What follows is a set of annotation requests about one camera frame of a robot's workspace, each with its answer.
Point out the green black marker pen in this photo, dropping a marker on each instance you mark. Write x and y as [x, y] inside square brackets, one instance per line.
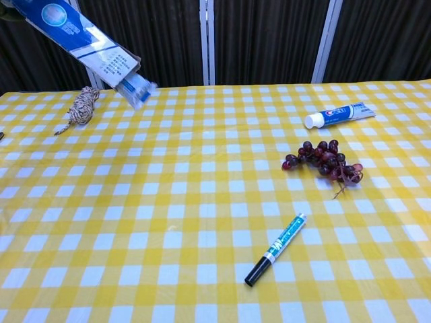
[276, 250]

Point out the black corrugated screen panel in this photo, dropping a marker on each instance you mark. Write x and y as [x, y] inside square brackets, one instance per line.
[161, 37]
[266, 40]
[384, 40]
[33, 64]

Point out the yellow white checkered tablecloth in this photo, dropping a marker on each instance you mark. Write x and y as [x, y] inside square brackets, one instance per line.
[188, 202]

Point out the dark red grape bunch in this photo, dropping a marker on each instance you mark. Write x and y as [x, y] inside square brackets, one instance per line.
[323, 159]

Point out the blue white toothpaste tube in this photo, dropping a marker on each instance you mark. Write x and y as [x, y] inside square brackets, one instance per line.
[340, 113]

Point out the blue white toothpaste box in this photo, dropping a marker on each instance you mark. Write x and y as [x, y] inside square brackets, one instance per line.
[67, 30]

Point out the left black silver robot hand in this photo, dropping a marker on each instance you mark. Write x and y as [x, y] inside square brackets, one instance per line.
[8, 13]

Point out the white screen frame post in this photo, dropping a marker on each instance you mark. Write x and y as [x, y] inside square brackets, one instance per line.
[96, 79]
[207, 43]
[326, 40]

